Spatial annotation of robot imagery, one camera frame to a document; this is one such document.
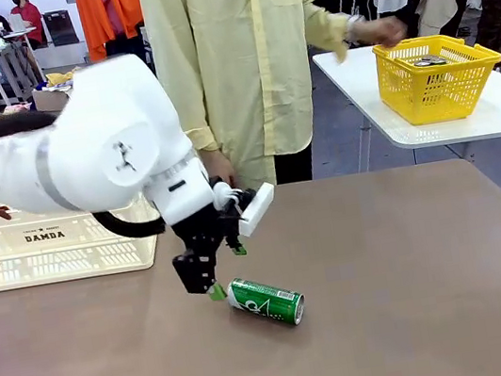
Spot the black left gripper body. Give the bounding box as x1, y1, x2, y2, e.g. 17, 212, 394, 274
169, 198, 247, 258

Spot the person's left forearm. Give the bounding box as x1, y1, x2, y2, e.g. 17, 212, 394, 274
300, 0, 356, 69

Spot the person's right forearm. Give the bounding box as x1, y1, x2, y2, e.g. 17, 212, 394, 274
170, 84, 222, 158

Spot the cream plastic shopping basket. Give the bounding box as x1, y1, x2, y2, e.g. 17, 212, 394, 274
0, 172, 169, 293

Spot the yellow plastic basket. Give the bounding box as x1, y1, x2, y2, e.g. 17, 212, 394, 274
370, 24, 501, 132

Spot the person's right hand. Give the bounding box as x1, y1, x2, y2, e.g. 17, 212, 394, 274
199, 144, 238, 191

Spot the person's left hand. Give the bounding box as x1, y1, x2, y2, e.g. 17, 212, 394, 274
361, 12, 411, 53

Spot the person in yellow shirt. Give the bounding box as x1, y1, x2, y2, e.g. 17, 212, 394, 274
138, 0, 380, 204

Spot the cardboard box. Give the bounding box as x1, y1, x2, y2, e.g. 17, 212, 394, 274
31, 82, 77, 116

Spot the yellow cloth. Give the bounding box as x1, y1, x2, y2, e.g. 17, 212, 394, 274
44, 67, 84, 90

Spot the white side table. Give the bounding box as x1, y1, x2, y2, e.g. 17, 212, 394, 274
311, 24, 501, 181

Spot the person in orange top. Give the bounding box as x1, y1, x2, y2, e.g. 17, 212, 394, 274
75, 0, 154, 76

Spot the white wristwatch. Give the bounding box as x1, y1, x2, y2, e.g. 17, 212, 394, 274
346, 12, 369, 42

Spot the person in red top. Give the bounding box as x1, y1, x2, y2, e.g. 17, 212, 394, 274
8, 0, 47, 52

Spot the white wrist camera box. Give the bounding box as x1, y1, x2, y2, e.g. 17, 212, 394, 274
231, 181, 283, 239

